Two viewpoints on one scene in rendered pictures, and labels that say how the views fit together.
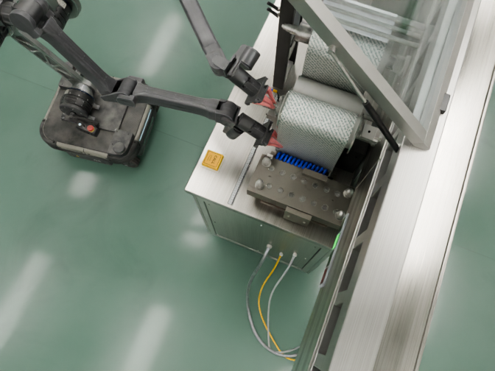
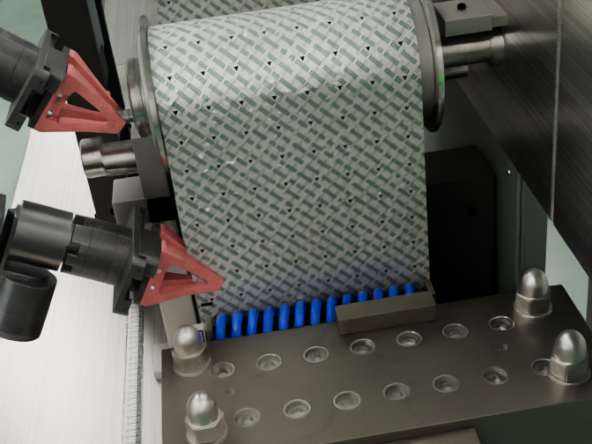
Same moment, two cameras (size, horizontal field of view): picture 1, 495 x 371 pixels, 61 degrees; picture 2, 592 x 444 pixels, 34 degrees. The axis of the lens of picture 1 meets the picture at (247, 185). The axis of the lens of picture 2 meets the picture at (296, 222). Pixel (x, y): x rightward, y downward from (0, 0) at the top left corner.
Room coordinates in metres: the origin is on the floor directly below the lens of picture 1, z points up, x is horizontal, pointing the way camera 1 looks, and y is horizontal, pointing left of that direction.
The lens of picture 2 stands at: (-0.08, 0.13, 1.61)
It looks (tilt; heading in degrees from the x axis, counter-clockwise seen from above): 32 degrees down; 334
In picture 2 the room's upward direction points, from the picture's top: 7 degrees counter-clockwise
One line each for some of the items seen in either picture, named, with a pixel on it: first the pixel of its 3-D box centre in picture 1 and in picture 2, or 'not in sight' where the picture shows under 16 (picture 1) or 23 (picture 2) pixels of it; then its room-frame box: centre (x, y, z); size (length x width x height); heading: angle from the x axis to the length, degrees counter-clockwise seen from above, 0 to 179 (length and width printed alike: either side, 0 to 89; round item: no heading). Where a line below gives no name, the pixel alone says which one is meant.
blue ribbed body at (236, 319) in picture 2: (302, 164); (321, 314); (0.59, -0.21, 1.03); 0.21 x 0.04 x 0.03; 67
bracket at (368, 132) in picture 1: (370, 133); (468, 13); (0.59, -0.41, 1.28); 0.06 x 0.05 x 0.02; 67
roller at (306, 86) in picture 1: (326, 102); not in sight; (0.77, -0.30, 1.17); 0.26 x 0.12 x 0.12; 67
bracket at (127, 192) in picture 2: (274, 121); (154, 254); (0.76, -0.11, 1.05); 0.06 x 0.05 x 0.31; 67
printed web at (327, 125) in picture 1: (325, 101); (279, 106); (0.79, -0.30, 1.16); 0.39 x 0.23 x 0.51; 157
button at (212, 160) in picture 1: (212, 160); not in sight; (0.66, 0.14, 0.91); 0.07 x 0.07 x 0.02; 67
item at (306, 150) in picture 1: (306, 151); (307, 236); (0.61, -0.22, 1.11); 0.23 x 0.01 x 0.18; 67
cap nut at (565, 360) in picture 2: (341, 214); (570, 352); (0.38, -0.34, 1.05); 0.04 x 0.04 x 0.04
